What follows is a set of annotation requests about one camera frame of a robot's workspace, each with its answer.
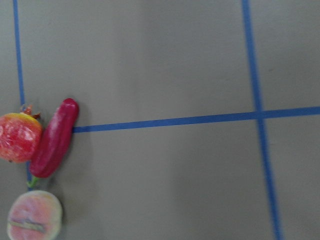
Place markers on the red toy chili pepper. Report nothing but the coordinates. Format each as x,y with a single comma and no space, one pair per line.
54,142

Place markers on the red toy pomegranate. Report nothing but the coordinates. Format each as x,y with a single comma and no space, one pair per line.
20,134

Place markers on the pink green toy peach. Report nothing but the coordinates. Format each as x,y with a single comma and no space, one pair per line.
35,215

